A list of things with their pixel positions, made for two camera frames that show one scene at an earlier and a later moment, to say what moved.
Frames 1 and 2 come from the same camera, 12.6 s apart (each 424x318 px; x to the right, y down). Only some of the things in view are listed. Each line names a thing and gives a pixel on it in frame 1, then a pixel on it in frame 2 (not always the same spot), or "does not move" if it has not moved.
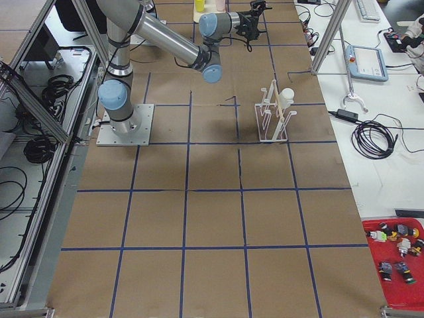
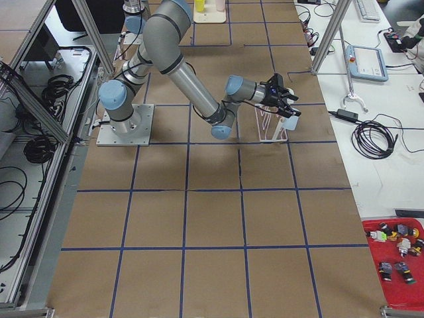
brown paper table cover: (210, 222) does not move
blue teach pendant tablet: (366, 63) does not move
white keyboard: (368, 10) does not move
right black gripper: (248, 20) → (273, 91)
